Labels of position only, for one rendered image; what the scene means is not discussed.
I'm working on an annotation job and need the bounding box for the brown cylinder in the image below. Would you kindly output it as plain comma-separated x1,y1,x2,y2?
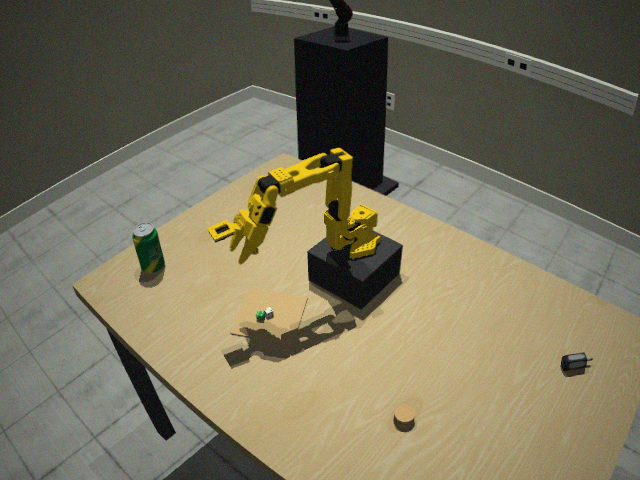
393,405,415,428

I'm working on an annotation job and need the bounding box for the green drink can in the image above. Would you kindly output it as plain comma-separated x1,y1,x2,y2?
132,222,165,274

